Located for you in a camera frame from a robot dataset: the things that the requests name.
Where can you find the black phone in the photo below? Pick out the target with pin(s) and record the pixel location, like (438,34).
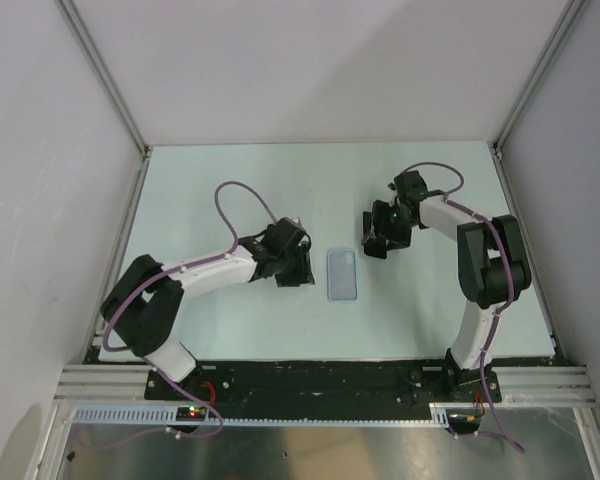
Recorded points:
(377,246)

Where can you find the left aluminium corner post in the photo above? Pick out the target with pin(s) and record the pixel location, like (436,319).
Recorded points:
(86,43)

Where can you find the clear blue phone case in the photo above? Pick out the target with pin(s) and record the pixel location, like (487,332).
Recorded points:
(341,276)

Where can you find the aluminium corner post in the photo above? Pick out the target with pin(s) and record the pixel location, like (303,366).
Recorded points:
(552,48)
(86,43)

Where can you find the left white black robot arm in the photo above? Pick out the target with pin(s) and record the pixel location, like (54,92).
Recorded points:
(142,307)

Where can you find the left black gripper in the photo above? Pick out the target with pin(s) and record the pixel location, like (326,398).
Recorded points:
(301,274)

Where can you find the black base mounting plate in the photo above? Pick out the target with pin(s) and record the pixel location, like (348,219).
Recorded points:
(314,390)

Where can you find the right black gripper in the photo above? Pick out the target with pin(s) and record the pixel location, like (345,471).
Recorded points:
(380,212)

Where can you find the aluminium frame rail front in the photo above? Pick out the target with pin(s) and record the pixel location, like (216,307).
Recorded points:
(542,386)

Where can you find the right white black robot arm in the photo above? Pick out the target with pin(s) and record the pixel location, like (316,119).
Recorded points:
(492,265)

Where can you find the right aluminium corner post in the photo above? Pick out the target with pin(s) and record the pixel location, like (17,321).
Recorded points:
(552,48)

